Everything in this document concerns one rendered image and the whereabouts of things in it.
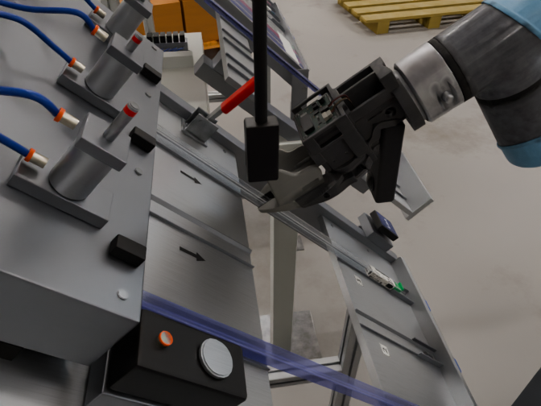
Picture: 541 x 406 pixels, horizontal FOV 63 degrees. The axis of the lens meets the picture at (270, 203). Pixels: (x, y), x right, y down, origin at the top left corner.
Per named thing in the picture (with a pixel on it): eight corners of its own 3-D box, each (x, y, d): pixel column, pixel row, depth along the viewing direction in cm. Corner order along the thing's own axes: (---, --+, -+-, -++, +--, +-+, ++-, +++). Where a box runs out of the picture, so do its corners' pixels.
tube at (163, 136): (394, 287, 72) (399, 283, 72) (397, 294, 71) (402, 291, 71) (114, 106, 45) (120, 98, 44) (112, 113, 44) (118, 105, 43)
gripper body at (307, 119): (285, 111, 52) (376, 47, 48) (322, 157, 57) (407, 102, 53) (297, 148, 46) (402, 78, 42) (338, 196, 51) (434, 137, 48)
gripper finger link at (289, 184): (235, 186, 52) (299, 140, 50) (265, 214, 56) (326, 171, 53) (238, 203, 50) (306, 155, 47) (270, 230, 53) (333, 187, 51)
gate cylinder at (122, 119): (113, 137, 22) (141, 105, 21) (112, 144, 22) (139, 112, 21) (103, 130, 22) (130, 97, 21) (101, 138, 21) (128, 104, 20)
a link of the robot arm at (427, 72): (441, 82, 52) (475, 117, 46) (406, 105, 53) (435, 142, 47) (416, 31, 48) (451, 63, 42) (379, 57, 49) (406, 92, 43)
